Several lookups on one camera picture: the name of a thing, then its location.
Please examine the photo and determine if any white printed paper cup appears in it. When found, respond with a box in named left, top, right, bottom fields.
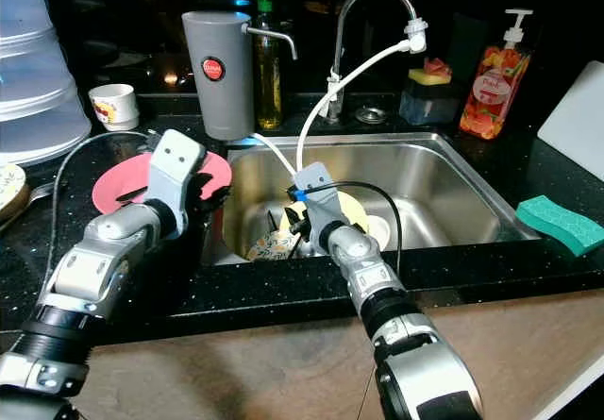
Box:
left=88, top=84, right=141, bottom=134

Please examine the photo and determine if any white bowl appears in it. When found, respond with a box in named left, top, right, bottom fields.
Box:
left=363, top=214, right=394, bottom=247

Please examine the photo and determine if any dark plastic sponge holder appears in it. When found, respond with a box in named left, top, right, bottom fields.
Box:
left=397, top=80, right=457, bottom=127

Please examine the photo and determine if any orange dish soap pump bottle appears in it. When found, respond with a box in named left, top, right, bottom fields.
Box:
left=459, top=8, right=535, bottom=142

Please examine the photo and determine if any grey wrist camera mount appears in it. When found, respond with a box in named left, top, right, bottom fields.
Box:
left=293, top=162, right=342, bottom=242
left=146, top=129, right=210, bottom=210

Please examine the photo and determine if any oil bottle with green cap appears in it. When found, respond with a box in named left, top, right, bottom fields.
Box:
left=250, top=0, right=285, bottom=132

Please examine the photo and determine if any lemon print plate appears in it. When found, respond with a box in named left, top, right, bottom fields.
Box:
left=245, top=229, right=299, bottom=263
left=0, top=162, right=28, bottom=216

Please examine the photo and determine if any white flexible water hose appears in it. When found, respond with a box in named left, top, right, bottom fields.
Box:
left=249, top=40, right=412, bottom=194

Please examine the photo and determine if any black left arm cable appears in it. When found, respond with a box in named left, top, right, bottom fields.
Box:
left=49, top=131, right=158, bottom=281

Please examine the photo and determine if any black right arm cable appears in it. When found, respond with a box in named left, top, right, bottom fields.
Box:
left=306, top=180, right=404, bottom=276

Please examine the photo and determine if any yellow round plate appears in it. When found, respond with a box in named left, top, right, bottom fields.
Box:
left=283, top=193, right=370, bottom=252

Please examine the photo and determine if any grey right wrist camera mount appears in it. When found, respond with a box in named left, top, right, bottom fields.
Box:
left=293, top=162, right=342, bottom=242

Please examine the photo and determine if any chrome filter spout tap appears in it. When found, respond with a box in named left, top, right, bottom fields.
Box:
left=245, top=24, right=299, bottom=61

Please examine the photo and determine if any red round plate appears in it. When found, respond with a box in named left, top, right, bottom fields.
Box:
left=92, top=151, right=233, bottom=216

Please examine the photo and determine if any translucent plastic food cover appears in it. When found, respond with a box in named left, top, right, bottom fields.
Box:
left=0, top=0, right=94, bottom=167

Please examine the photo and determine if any round metal drain cap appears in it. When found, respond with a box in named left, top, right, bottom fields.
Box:
left=354, top=107, right=391, bottom=126

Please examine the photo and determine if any grey water filter canister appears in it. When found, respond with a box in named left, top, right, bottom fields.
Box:
left=182, top=11, right=255, bottom=143

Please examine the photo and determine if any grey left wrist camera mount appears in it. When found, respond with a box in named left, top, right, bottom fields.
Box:
left=146, top=129, right=210, bottom=210

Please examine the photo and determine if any green cleaning sponge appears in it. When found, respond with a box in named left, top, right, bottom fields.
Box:
left=516, top=195, right=604, bottom=259

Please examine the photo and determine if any stainless steel sink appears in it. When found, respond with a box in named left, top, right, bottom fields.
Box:
left=206, top=132, right=545, bottom=269

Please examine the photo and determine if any white cutting board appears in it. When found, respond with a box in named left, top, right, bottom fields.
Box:
left=536, top=59, right=604, bottom=181

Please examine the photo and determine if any pink mesh scrubber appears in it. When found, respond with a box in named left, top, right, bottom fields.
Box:
left=425, top=57, right=453, bottom=76

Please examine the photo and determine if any chrome gooseneck faucet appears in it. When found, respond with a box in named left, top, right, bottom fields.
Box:
left=321, top=0, right=422, bottom=125

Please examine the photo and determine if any white faucet diverter adapter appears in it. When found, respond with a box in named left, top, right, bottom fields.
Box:
left=402, top=17, right=429, bottom=56

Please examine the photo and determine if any yellow dish sponge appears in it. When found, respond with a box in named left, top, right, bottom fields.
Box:
left=409, top=68, right=453, bottom=87

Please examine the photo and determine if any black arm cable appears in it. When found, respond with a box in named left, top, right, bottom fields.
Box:
left=306, top=180, right=404, bottom=276
left=49, top=131, right=158, bottom=281

